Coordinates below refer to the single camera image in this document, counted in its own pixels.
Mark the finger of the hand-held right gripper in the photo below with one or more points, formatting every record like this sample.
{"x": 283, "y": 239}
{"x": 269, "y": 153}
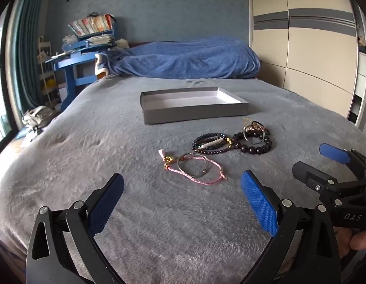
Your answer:
{"x": 307, "y": 177}
{"x": 335, "y": 153}

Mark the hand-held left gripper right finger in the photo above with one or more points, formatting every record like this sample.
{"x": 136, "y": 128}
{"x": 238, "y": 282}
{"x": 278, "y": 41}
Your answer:
{"x": 259, "y": 204}

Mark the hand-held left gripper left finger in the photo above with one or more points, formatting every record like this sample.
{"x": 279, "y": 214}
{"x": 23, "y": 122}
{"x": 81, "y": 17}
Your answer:
{"x": 107, "y": 204}

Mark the grey cardboard box tray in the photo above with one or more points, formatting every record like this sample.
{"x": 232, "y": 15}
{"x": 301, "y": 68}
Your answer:
{"x": 185, "y": 100}

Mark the person's right hand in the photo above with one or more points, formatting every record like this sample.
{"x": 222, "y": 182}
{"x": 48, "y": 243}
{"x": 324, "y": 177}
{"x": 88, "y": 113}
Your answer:
{"x": 351, "y": 239}

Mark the grey bed blanket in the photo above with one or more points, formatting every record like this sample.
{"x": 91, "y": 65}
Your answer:
{"x": 112, "y": 130}

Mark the beige wardrobe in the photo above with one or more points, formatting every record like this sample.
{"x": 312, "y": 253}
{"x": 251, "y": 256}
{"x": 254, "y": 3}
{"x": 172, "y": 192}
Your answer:
{"x": 304, "y": 50}

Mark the grey bag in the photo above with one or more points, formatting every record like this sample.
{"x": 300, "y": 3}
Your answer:
{"x": 36, "y": 115}

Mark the blue desk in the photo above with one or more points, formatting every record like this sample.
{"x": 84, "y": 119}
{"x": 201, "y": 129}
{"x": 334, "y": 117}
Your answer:
{"x": 72, "y": 80}

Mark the yellow toy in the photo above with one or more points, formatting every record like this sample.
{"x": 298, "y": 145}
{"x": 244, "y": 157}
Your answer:
{"x": 50, "y": 84}

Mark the white shelf rack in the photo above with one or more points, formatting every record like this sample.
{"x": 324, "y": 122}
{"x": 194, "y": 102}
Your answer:
{"x": 44, "y": 65}

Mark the white plush toy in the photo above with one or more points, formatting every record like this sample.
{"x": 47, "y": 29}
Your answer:
{"x": 122, "y": 43}

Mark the blue blanket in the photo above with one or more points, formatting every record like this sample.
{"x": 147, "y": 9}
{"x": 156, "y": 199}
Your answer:
{"x": 185, "y": 59}

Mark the stack of papers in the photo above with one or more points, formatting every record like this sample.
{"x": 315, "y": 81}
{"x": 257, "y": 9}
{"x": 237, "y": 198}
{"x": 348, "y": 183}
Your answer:
{"x": 97, "y": 40}

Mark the teal curtain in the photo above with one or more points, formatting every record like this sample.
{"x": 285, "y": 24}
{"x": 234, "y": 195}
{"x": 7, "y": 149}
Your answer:
{"x": 26, "y": 50}

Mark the row of books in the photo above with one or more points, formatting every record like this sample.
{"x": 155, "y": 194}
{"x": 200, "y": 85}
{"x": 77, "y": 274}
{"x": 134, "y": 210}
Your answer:
{"x": 91, "y": 23}

